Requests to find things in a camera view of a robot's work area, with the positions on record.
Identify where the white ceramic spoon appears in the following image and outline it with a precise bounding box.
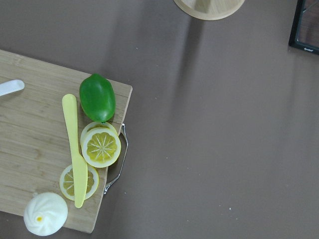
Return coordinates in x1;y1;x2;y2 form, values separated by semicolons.
0;79;25;96

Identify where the upper lemon slice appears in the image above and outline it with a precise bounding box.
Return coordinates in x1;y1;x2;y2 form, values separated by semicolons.
80;122;122;168

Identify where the lemon slice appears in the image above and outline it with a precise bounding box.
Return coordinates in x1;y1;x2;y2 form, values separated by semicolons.
59;165;99;201
80;122;122;168

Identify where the green lime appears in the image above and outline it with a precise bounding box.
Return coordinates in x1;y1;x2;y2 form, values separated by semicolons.
79;74;116;122

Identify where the yellow plastic knife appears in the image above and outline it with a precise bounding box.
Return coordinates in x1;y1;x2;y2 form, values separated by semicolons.
62;94;88;208

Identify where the lower lemon slice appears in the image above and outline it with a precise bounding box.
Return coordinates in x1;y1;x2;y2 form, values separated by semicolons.
59;165;99;201

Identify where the wooden mug tree stand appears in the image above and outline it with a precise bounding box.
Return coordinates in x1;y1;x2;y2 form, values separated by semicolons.
174;0;245;20

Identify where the bamboo cutting board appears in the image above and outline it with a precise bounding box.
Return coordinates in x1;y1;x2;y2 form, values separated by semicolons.
0;49;133;234

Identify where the white steamed bun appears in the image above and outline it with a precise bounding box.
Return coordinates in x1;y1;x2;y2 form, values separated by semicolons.
23;192;68;237

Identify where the black framed glass rack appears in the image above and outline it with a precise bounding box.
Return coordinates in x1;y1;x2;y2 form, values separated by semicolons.
289;0;319;55

